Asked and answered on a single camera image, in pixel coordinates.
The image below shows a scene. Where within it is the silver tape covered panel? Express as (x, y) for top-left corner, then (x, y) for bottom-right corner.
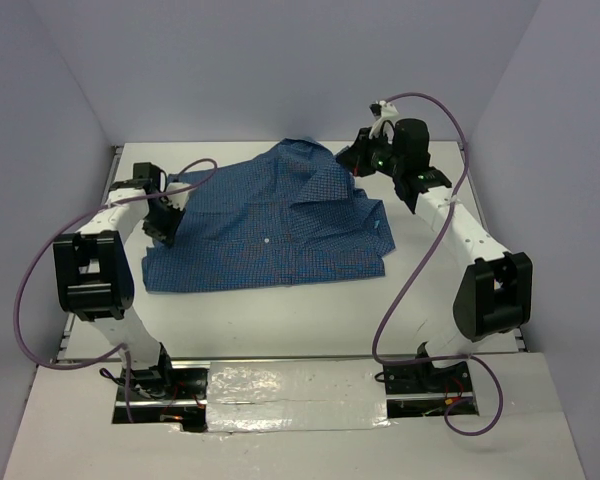
(206, 360), (390, 433)

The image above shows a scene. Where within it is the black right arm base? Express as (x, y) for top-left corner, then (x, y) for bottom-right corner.
(374, 361), (478, 419)

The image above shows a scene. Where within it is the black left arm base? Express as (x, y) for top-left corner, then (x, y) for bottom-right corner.
(100, 365), (209, 433)

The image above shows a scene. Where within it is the aluminium table edge rail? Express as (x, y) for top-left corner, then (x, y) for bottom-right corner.
(457, 140), (527, 355)

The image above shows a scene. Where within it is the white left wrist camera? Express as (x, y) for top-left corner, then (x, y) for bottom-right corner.
(161, 182), (193, 211)

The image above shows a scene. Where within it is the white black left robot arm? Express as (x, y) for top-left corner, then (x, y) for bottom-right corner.
(53, 162), (189, 399)

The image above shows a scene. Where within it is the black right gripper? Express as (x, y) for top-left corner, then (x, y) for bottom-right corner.
(337, 126), (404, 178)

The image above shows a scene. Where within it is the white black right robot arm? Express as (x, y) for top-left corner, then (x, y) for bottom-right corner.
(336, 119), (533, 391)

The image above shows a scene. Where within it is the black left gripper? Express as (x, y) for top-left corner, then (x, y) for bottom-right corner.
(141, 198), (185, 248)

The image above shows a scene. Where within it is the blue plaid long sleeve shirt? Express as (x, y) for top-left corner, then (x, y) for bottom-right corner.
(142, 139), (395, 293)

